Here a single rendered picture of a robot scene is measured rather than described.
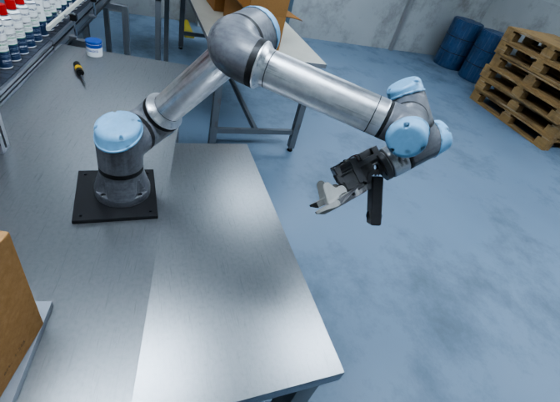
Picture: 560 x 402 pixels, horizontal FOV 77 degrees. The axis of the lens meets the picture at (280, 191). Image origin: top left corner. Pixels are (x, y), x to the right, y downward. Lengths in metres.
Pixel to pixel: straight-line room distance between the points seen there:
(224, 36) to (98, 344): 0.66
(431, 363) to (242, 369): 1.42
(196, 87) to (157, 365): 0.64
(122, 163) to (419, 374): 1.66
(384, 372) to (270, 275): 1.11
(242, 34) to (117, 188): 0.55
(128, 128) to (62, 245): 0.33
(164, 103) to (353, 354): 1.45
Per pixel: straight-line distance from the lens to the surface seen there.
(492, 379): 2.29
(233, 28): 0.75
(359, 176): 0.81
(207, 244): 1.01
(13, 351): 0.82
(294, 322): 0.91
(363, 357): 1.95
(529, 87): 5.51
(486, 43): 6.79
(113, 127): 0.99
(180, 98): 0.98
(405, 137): 0.68
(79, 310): 0.91
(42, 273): 0.99
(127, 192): 1.06
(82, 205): 1.11
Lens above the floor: 1.59
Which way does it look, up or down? 38 degrees down
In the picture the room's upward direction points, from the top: 16 degrees clockwise
